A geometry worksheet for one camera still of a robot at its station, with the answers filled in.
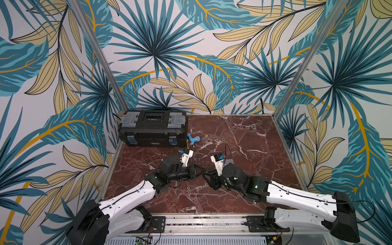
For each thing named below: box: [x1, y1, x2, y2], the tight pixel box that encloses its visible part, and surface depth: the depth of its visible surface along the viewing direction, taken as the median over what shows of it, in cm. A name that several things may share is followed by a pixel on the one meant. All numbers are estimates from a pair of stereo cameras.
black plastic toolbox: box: [117, 110, 188, 149], surface depth 93 cm
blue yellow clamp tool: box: [186, 133, 201, 150], surface depth 104 cm
